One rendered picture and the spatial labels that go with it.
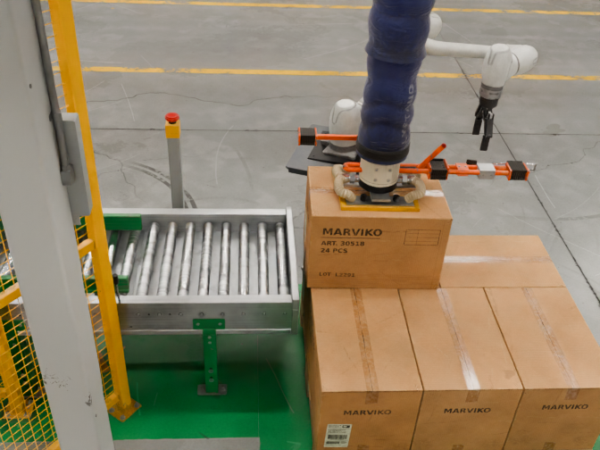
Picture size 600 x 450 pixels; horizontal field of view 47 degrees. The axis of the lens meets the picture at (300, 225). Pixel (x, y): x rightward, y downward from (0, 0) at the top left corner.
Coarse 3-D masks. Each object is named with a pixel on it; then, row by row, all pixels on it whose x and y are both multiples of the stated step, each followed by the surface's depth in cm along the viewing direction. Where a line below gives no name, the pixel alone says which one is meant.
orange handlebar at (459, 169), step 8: (320, 136) 317; (328, 136) 318; (336, 136) 318; (344, 136) 318; (352, 136) 318; (344, 168) 297; (352, 168) 296; (360, 168) 296; (400, 168) 298; (408, 168) 298; (416, 168) 301; (424, 168) 301; (456, 168) 302; (464, 168) 299; (472, 168) 302; (496, 168) 303; (504, 168) 303
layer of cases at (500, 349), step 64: (448, 256) 337; (512, 256) 339; (320, 320) 298; (384, 320) 299; (448, 320) 301; (512, 320) 303; (576, 320) 305; (320, 384) 272; (384, 384) 270; (448, 384) 272; (512, 384) 273; (576, 384) 275; (320, 448) 287; (384, 448) 290; (448, 448) 292; (512, 448) 295; (576, 448) 297
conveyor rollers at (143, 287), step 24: (0, 240) 331; (168, 240) 336; (192, 240) 338; (240, 240) 340; (264, 240) 340; (144, 264) 321; (168, 264) 322; (240, 264) 325; (264, 264) 325; (144, 288) 308; (168, 288) 311; (240, 288) 311; (264, 288) 311; (288, 288) 315
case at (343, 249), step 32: (320, 192) 305; (320, 224) 293; (352, 224) 293; (384, 224) 294; (416, 224) 294; (448, 224) 295; (320, 256) 303; (352, 256) 304; (384, 256) 304; (416, 256) 305; (416, 288) 316
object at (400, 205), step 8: (344, 200) 297; (360, 200) 297; (368, 200) 297; (392, 200) 298; (400, 200) 298; (416, 200) 300; (344, 208) 293; (352, 208) 294; (360, 208) 294; (368, 208) 294; (376, 208) 294; (384, 208) 294; (392, 208) 294; (400, 208) 295; (408, 208) 295; (416, 208) 295
